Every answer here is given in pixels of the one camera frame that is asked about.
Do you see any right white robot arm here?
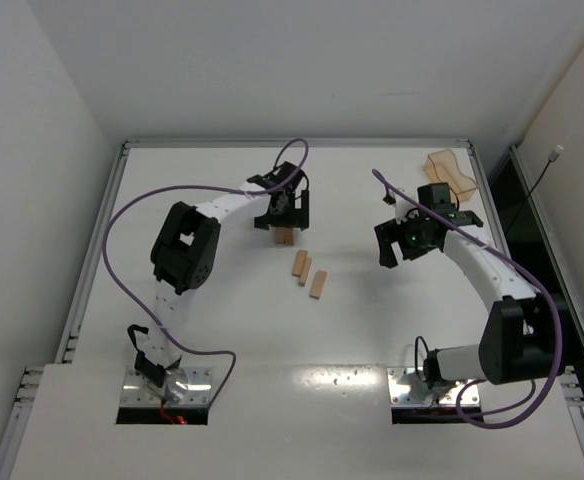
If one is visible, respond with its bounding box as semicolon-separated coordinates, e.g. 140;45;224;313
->
374;183;565;388

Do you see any wood block thin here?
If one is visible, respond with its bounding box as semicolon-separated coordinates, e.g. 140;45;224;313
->
299;257;312;287

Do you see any black cable white plug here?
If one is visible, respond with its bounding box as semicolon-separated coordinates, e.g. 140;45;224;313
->
513;144;564;221

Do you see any purple cable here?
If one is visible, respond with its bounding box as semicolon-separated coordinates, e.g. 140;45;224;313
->
371;168;565;430
101;138;309;409

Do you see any metal base plate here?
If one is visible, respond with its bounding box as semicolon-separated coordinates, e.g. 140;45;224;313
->
119;368;212;408
386;367;468;409

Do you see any translucent orange plastic container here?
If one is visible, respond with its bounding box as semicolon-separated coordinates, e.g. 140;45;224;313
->
423;149;478;203

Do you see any plain wood block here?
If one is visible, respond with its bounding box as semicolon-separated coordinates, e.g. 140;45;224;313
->
274;228;285;244

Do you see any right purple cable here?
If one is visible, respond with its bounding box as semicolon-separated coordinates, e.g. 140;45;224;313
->
371;168;565;430

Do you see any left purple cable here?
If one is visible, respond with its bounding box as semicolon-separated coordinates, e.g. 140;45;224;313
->
101;138;309;409

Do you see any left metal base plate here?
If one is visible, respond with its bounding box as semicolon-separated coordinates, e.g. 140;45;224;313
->
119;368;212;408

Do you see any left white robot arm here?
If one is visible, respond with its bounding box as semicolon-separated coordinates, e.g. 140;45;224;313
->
150;162;310;297

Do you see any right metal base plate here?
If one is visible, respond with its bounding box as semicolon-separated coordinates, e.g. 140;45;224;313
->
386;367;468;409

